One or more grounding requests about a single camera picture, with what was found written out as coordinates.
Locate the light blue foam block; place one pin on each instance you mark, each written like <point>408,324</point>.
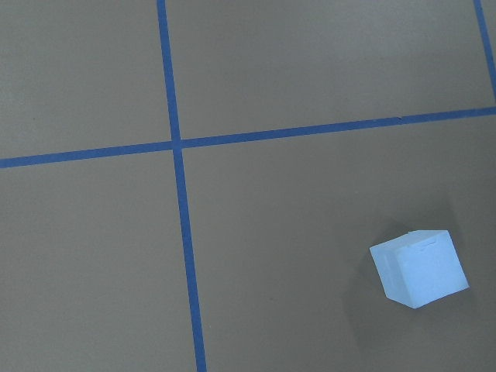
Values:
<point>419,267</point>

